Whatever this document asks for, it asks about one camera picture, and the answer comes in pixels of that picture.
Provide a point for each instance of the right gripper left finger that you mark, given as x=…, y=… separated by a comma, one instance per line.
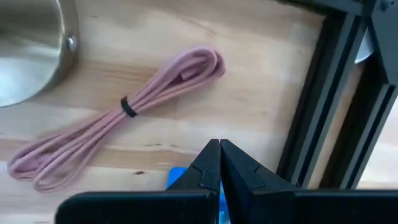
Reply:
x=140, y=208

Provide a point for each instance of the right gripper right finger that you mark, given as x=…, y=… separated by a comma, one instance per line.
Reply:
x=311, y=208

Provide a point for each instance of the blue plastic basket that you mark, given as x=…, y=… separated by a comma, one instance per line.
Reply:
x=175, y=174

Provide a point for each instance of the light bulb on metal base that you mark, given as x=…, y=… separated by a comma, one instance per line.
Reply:
x=28, y=46

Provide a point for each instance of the black aluminium table frame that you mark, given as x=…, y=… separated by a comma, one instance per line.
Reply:
x=326, y=77

